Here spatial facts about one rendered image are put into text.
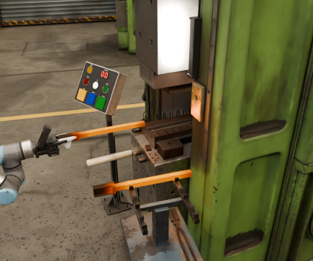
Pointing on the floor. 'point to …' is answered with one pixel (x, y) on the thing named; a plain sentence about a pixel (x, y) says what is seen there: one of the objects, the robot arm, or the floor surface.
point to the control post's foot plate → (109, 204)
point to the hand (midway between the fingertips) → (73, 135)
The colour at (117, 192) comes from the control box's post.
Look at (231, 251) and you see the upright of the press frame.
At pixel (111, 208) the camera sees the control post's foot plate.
